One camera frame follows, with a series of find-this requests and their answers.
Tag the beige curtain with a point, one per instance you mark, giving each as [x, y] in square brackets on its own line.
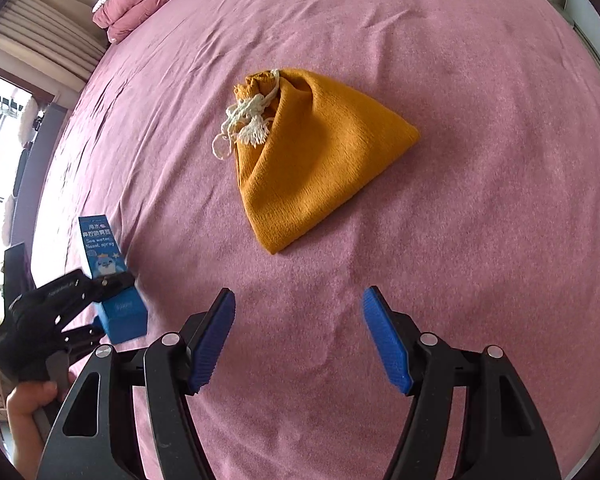
[45, 35]

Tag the pink bed sheet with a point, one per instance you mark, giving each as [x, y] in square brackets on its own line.
[455, 110]

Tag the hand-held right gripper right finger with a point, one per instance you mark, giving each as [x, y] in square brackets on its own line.
[387, 340]

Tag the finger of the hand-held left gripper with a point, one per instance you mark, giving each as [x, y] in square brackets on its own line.
[110, 282]
[85, 335]

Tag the folded pink quilt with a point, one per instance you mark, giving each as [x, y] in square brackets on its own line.
[140, 5]

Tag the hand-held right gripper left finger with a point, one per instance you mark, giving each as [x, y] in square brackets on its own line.
[212, 345]

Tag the person's left hand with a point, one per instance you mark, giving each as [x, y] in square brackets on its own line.
[22, 420]

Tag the blue cardboard box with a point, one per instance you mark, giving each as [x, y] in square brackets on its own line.
[122, 310]

